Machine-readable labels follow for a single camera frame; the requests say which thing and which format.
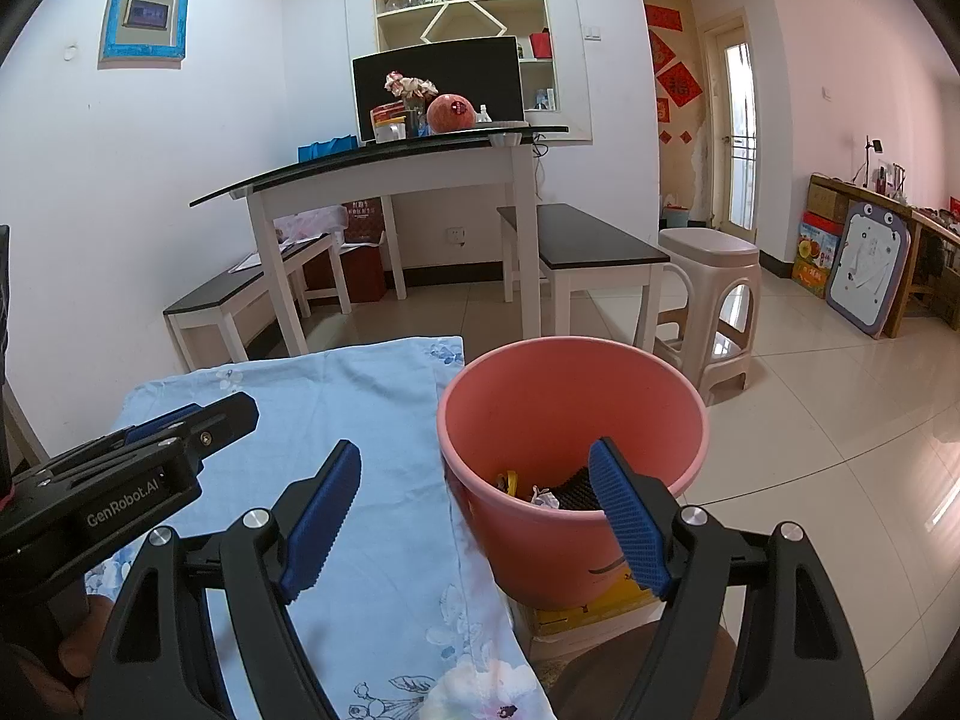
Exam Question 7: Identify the black foam net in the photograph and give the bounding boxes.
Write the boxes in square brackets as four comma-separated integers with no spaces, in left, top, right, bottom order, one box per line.
[559,465,605,512]

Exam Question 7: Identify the wooden desk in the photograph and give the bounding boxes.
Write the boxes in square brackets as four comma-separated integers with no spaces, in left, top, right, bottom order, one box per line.
[810,174,960,338]

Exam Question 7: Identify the pink plastic bucket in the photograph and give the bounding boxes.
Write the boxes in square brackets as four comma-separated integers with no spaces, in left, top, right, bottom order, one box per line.
[437,336,710,612]

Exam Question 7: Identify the person's left hand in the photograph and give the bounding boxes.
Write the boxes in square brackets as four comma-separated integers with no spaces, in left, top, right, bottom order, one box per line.
[56,592,113,695]

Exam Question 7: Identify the white bench with dark seat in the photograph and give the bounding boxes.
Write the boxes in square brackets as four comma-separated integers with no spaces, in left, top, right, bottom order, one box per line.
[163,232,353,372]
[496,202,671,350]

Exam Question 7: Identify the beige plastic stool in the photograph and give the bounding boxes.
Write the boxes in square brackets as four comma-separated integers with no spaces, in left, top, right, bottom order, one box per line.
[654,227,762,407]

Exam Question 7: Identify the white wall shelf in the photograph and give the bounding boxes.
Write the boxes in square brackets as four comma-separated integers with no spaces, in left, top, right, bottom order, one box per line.
[345,0,593,143]

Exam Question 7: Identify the red pomegranate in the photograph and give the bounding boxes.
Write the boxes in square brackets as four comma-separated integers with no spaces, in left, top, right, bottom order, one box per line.
[426,92,476,134]

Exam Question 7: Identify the red diamond wall decoration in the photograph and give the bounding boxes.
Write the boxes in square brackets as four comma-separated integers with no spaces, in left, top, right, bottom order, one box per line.
[656,61,704,107]

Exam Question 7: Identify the white table with black top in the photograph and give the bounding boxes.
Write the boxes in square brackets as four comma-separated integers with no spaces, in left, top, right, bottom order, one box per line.
[189,124,571,357]

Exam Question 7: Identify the light blue floral cloth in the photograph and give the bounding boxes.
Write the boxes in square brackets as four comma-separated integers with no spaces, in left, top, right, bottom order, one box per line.
[84,336,560,720]

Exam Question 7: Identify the red tin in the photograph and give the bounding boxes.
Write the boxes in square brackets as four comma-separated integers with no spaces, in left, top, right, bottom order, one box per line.
[370,100,410,142]

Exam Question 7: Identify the printed fruit carton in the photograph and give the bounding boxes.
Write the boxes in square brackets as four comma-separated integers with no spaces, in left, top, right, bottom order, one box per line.
[791,211,842,299]

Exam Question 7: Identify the flower bouquet in vase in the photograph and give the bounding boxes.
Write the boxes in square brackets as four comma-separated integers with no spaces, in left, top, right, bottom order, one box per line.
[384,71,440,137]

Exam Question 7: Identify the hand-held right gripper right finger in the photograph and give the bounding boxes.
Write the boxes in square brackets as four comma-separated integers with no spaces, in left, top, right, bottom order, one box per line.
[587,436,875,720]

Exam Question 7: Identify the red paper bag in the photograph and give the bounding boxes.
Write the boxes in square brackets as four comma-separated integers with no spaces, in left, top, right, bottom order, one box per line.
[330,197,387,303]

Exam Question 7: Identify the grey framed whiteboard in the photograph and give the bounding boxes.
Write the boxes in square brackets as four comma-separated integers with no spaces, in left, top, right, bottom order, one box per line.
[825,199,912,338]

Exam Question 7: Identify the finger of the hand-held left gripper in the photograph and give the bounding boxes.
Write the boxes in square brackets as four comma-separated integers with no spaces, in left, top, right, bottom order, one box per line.
[166,391,260,467]
[105,403,205,447]

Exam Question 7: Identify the black monitor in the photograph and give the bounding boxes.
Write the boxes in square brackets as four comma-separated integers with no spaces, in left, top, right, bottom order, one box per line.
[351,36,526,145]

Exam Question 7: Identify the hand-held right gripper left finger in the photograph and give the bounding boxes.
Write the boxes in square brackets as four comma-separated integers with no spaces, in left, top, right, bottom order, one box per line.
[86,439,362,720]

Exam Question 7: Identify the clear plastic bag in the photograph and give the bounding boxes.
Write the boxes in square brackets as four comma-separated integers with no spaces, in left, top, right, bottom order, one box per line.
[274,206,350,245]

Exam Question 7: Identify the white glass door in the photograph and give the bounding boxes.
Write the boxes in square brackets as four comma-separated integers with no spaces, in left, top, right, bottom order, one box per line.
[701,11,758,233]

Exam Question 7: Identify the blue framed wall panel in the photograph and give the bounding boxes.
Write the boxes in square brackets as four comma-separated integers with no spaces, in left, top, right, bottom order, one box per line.
[99,0,194,65]

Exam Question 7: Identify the brown cardboard box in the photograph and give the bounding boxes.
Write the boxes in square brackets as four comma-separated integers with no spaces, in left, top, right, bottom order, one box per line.
[806,176,852,222]

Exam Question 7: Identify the yellow cardboard box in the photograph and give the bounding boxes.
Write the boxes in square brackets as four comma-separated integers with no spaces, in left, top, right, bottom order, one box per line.
[517,566,661,635]

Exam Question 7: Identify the blue bag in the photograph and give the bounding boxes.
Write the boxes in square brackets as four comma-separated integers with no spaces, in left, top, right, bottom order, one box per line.
[298,135,359,163]

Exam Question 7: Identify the white papers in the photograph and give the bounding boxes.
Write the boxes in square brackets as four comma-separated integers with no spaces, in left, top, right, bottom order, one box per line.
[227,238,316,273]

